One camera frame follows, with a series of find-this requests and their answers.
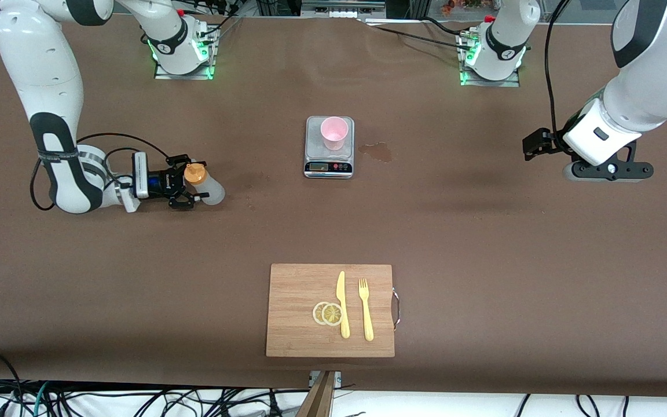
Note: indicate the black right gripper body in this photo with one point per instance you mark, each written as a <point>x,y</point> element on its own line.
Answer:
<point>165,182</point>

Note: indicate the sauce bottle with orange cap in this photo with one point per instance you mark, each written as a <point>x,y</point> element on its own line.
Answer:
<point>213,192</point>

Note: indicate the pink plastic cup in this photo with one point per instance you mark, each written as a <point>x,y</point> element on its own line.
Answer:
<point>334,134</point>

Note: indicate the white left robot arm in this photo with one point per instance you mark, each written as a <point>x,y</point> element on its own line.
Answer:
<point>646,98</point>

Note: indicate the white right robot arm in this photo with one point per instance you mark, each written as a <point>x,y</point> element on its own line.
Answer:
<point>44,69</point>

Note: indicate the silver digital kitchen scale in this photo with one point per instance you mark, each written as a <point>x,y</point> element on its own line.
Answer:
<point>327,168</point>

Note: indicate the wooden cutting board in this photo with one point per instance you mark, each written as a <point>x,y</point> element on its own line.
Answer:
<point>299,301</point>

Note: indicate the liquid puddle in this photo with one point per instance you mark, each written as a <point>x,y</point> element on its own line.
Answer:
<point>378,152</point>

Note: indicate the lemon slice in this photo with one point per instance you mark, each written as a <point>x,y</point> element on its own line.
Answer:
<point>332,314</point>
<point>316,313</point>

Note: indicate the yellow plastic knife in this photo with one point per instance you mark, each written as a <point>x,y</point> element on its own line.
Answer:
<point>342,301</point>

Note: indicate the yellow plastic fork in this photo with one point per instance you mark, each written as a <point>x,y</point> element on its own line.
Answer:
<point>366,313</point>

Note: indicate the white power strip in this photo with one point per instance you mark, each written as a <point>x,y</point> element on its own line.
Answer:
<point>342,10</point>

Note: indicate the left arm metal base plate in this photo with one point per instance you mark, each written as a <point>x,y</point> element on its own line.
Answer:
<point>513,80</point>

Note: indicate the metal post bracket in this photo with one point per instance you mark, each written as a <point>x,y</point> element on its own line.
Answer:
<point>338,377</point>

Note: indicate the wooden post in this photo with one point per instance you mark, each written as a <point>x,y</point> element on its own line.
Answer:
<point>319,399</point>

